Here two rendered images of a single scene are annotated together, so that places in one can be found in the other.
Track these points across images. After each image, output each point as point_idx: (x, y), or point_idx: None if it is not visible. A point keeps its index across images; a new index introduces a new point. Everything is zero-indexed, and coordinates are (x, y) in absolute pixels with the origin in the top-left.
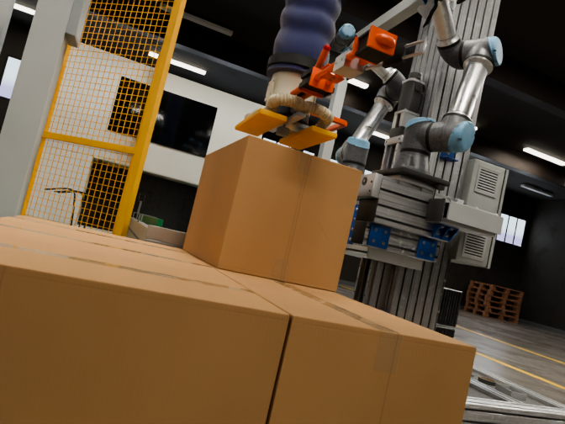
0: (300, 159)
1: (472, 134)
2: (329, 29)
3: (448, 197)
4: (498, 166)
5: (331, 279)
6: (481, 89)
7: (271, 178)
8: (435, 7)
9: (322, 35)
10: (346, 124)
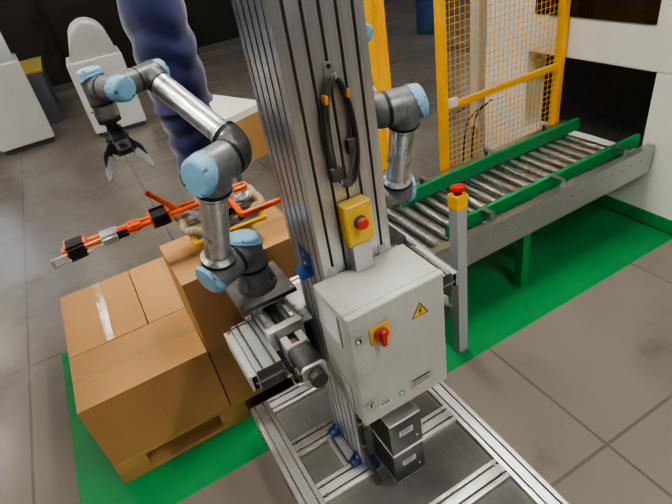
0: (169, 266)
1: (208, 279)
2: (177, 151)
3: (264, 323)
4: (333, 308)
5: (204, 342)
6: (303, 181)
7: (171, 273)
8: (136, 155)
9: (179, 156)
10: (243, 215)
